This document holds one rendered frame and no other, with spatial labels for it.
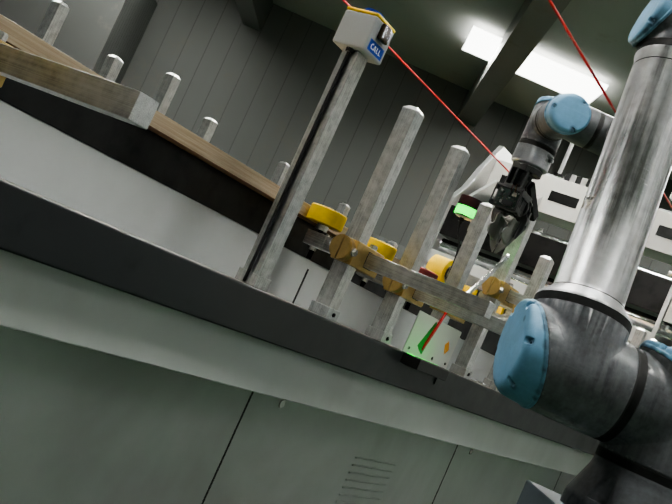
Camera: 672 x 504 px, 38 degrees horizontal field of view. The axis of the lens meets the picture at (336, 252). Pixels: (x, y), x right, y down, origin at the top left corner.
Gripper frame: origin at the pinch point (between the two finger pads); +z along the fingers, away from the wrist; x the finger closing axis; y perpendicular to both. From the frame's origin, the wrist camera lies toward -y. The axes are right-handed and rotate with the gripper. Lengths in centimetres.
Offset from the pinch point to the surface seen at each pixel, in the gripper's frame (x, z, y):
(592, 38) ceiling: -196, -234, -452
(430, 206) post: -8.1, -0.5, 23.4
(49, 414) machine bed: -28, 66, 83
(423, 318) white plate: -5.4, 22.2, 9.7
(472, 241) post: -7.2, 0.2, -1.6
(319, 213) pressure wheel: -18, 12, 47
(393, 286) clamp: -7.0, 18.9, 26.1
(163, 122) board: -23, 12, 93
